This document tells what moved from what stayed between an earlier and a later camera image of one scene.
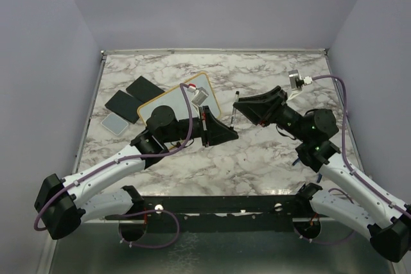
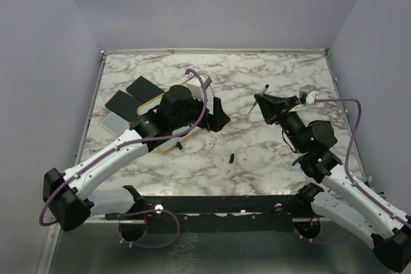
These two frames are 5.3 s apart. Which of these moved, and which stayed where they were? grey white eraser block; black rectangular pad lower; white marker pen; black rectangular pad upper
Moved: white marker pen
Stayed: grey white eraser block; black rectangular pad upper; black rectangular pad lower
